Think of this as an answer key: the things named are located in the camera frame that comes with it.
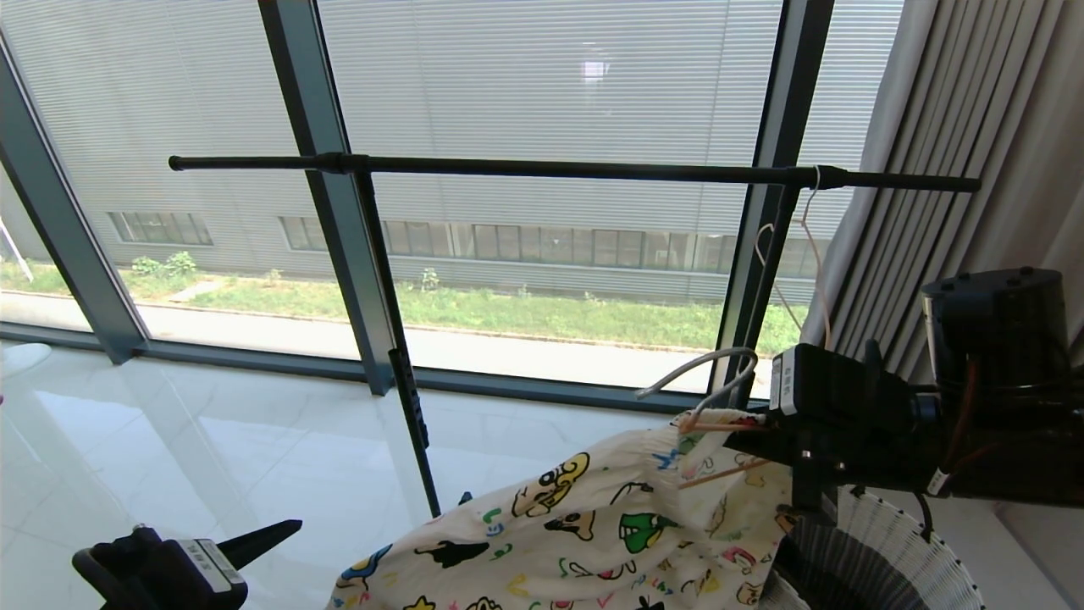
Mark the white laundry basket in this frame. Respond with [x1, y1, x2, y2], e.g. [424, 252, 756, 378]
[758, 487, 987, 610]

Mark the cream printed garment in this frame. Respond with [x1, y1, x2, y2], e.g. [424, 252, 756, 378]
[326, 407, 801, 610]

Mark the window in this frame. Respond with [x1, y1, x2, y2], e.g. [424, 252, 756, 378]
[0, 0, 907, 416]

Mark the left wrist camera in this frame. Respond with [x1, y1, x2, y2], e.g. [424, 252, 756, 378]
[152, 538, 249, 610]

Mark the pink clothes hanger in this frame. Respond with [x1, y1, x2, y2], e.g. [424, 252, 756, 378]
[635, 347, 776, 491]
[754, 188, 832, 350]

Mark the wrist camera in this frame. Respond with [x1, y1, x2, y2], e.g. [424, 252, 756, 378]
[152, 538, 249, 610]
[771, 339, 915, 433]

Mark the beige curtain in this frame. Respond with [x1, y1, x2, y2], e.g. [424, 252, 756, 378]
[800, 0, 1084, 382]

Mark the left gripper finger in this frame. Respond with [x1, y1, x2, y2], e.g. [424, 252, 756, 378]
[218, 519, 303, 570]

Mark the black clothes rack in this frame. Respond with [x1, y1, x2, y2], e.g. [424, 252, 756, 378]
[168, 152, 983, 518]

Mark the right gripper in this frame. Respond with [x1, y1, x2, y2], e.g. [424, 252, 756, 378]
[788, 424, 924, 526]

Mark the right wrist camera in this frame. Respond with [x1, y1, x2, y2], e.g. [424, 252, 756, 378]
[771, 339, 915, 433]

